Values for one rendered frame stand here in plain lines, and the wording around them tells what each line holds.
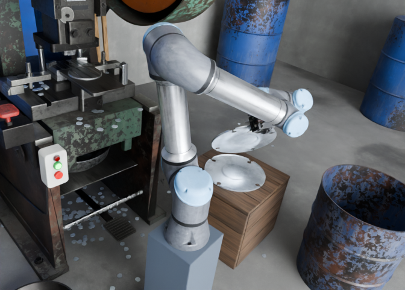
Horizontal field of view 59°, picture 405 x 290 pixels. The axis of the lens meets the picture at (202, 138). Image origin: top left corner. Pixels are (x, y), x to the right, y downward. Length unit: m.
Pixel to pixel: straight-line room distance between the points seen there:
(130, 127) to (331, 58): 3.23
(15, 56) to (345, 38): 3.45
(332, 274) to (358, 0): 3.17
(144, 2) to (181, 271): 1.08
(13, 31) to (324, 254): 1.54
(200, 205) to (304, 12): 3.70
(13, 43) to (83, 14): 0.35
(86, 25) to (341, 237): 1.25
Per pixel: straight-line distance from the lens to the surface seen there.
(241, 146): 1.66
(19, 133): 1.29
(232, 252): 1.69
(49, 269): 1.70
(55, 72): 1.52
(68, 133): 1.40
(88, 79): 1.41
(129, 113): 1.51
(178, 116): 1.05
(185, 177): 1.07
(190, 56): 0.87
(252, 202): 1.56
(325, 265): 1.67
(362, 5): 4.26
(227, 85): 0.91
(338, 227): 1.52
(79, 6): 1.44
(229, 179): 1.65
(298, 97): 1.19
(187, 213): 1.09
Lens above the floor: 1.32
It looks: 30 degrees down
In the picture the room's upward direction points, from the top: 9 degrees clockwise
